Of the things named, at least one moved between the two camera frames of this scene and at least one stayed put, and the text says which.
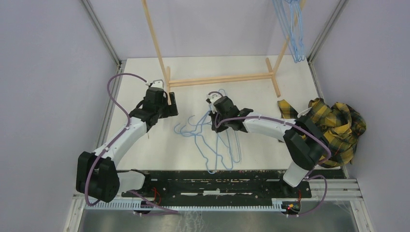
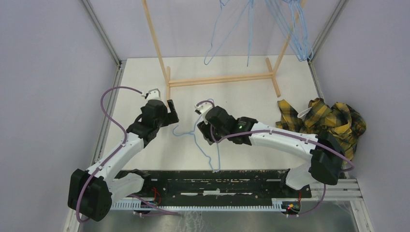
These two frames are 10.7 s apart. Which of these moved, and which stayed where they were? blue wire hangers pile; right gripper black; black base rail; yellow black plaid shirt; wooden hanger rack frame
Moved: blue wire hangers pile; right gripper black
Stayed: black base rail; yellow black plaid shirt; wooden hanger rack frame
